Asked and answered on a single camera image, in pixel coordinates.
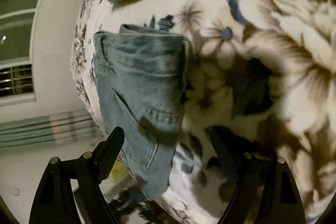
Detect ripped blue denim shorts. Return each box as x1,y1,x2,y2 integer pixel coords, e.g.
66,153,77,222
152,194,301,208
93,24,190,199

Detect grey striped curtain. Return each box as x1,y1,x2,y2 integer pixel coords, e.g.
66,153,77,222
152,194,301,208
1,109,101,150

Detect floral bed cover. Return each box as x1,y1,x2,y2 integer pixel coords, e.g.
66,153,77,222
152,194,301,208
71,0,335,223

